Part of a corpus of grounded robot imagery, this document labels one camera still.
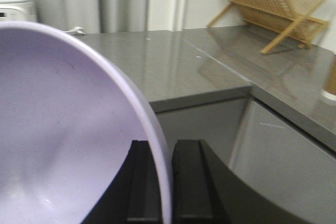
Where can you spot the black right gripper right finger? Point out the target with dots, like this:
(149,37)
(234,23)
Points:
(207,191)

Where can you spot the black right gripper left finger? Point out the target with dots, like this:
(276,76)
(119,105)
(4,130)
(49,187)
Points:
(134,195)

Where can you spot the lavender plastic bowl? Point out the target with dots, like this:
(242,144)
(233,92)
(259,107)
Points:
(68,117)

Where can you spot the grey cabinet door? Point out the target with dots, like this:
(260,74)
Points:
(262,169)

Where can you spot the wooden dish rack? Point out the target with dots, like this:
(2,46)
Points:
(288,18)

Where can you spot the white blender appliance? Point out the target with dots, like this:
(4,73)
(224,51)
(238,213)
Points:
(22,10)

